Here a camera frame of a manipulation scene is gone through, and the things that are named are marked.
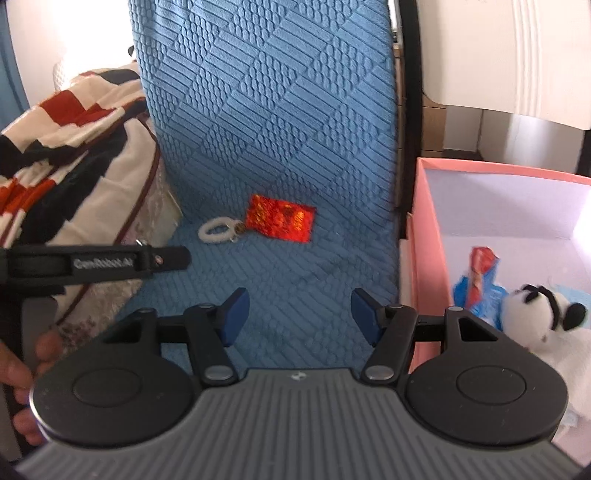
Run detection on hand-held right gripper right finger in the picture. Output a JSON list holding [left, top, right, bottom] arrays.
[[351, 287, 500, 387]]

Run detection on shiny red packet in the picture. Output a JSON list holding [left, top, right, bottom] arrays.
[[244, 194, 317, 243]]

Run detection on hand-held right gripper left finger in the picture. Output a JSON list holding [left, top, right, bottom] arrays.
[[102, 287, 251, 387]]

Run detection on blue tissue packet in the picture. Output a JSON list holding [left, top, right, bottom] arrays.
[[452, 265, 511, 330]]

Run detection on panda plush toy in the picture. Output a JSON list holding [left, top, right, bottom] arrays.
[[501, 282, 588, 356]]

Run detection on person's left hand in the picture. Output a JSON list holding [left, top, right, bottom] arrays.
[[0, 330, 64, 446]]

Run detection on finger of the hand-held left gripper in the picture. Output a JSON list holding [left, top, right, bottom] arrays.
[[139, 246, 193, 277]]

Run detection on blue textured chair cover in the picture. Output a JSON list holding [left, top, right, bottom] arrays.
[[124, 0, 402, 370]]

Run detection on white hair tie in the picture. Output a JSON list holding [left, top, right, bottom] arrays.
[[198, 218, 246, 243]]

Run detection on pink cardboard box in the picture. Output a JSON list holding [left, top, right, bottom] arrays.
[[399, 157, 591, 467]]

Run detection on white furniture panel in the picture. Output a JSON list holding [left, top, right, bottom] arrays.
[[416, 0, 591, 131]]

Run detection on black chair frame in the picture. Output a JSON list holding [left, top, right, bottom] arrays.
[[392, 0, 423, 241]]

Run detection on red candy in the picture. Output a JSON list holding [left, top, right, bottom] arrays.
[[470, 246, 500, 308]]

